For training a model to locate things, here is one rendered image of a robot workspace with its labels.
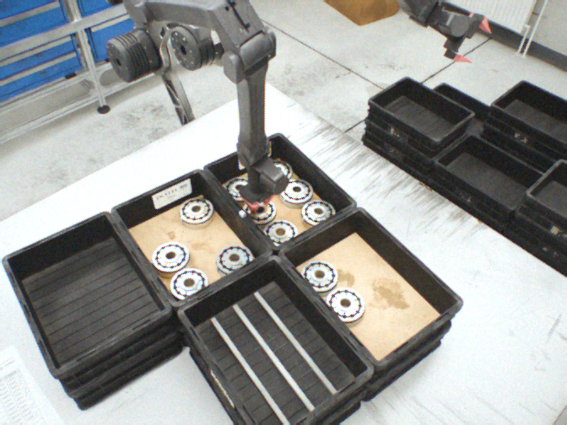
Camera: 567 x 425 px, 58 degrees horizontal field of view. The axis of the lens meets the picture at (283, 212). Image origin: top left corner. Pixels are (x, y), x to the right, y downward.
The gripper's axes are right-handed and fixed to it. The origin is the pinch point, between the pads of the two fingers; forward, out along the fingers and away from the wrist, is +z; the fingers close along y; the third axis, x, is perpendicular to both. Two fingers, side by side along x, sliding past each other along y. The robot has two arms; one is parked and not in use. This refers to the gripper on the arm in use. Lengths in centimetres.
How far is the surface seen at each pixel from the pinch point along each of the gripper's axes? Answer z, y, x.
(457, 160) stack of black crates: 51, 117, -7
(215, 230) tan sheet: 4.1, -13.4, 4.6
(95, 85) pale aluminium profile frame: 69, 28, 185
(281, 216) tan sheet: 4.3, 5.1, -4.4
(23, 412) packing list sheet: 16, -81, -1
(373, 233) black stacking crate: -1.9, 16.9, -30.3
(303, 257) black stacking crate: 1.5, -2.1, -21.4
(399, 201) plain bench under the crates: 18, 48, -19
